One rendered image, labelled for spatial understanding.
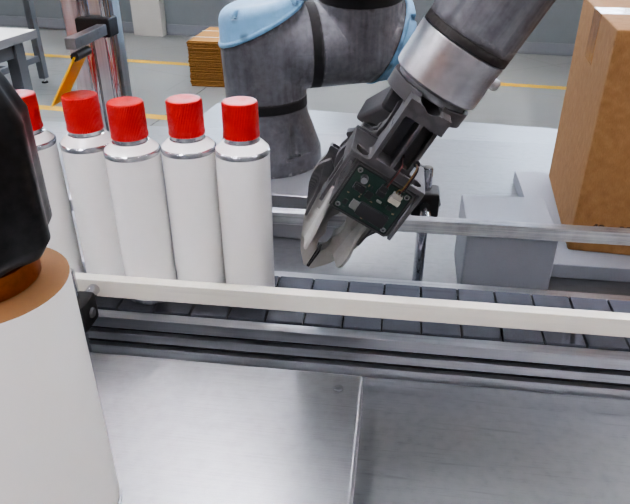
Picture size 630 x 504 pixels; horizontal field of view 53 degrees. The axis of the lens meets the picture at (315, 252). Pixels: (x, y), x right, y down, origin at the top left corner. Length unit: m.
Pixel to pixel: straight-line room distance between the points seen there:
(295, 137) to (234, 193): 0.33
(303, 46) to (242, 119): 0.31
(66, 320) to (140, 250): 0.28
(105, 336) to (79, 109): 0.23
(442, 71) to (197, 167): 0.24
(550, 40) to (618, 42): 5.21
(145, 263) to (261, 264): 0.11
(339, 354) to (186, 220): 0.20
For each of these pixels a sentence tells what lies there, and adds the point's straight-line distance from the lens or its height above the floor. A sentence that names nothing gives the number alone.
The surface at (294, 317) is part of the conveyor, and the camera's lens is 0.64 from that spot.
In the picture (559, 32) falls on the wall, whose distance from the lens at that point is 5.99.
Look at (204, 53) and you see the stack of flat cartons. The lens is 4.74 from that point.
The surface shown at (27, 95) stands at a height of 1.08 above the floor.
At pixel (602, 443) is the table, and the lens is 0.63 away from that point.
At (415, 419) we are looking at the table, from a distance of 0.61.
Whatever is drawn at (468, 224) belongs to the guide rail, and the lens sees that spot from 0.65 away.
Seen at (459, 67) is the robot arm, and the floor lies 1.14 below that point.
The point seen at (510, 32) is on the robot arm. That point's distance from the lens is 0.51.
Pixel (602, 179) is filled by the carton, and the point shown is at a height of 0.95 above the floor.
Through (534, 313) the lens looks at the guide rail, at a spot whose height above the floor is 0.91.
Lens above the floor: 1.25
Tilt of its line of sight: 30 degrees down
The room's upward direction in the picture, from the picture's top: straight up
